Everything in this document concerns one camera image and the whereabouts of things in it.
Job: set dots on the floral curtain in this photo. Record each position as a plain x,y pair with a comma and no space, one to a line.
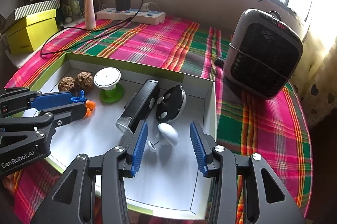
321,69

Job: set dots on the small white pin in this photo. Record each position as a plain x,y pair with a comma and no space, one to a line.
152,146

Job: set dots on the black charger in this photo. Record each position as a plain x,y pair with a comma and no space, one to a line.
122,1

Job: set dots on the grey space heater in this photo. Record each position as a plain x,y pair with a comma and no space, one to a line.
263,55

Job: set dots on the striped box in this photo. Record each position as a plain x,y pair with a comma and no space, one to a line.
36,7

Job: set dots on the yellow-green box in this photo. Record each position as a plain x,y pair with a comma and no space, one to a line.
31,32

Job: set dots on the white power strip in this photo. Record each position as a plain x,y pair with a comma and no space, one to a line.
155,18

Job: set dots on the plaid blanket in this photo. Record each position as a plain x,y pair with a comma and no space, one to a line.
263,129

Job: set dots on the brown walnut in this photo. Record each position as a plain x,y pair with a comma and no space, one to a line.
84,80
66,84

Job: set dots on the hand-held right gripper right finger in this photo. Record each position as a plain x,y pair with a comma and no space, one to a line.
197,147

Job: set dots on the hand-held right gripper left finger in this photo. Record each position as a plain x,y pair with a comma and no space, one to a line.
139,147

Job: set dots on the white mushroom-shaped object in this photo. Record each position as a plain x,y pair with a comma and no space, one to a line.
168,133

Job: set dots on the white plug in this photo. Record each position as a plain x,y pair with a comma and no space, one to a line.
148,7

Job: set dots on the small flashlight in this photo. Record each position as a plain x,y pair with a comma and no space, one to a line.
142,103

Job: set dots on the green white cardboard box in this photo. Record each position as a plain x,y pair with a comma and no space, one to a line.
171,182

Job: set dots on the green spool with white cap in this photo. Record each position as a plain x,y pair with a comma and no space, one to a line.
106,76

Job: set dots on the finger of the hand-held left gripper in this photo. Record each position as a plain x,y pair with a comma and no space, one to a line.
52,100
68,115

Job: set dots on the pale cream tube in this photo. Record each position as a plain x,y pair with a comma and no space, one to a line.
90,11

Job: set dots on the black round device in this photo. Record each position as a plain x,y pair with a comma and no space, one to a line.
171,103

